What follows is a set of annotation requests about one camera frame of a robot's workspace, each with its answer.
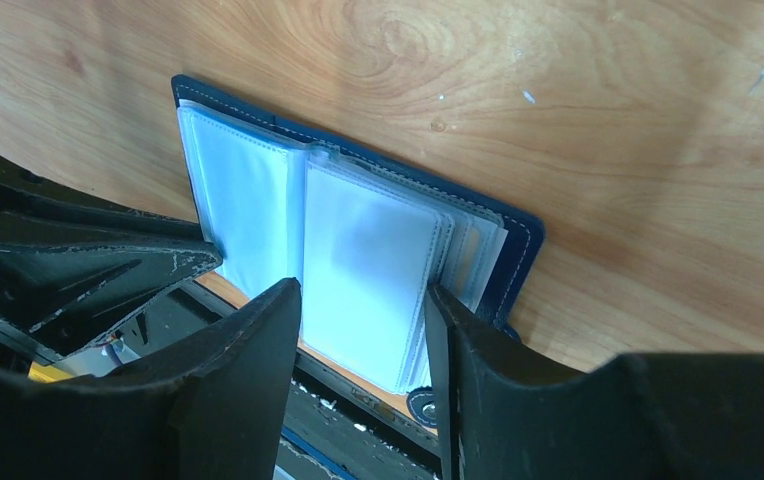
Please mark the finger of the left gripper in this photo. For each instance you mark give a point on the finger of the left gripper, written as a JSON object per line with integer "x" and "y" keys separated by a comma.
{"x": 74, "y": 267}

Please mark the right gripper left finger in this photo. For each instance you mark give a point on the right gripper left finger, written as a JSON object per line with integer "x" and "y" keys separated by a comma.
{"x": 157, "y": 411}

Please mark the blue leather card holder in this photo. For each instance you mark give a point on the blue leather card holder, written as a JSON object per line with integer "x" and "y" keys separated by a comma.
{"x": 363, "y": 234}

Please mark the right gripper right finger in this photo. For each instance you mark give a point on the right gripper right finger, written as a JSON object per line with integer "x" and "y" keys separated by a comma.
{"x": 506, "y": 411}

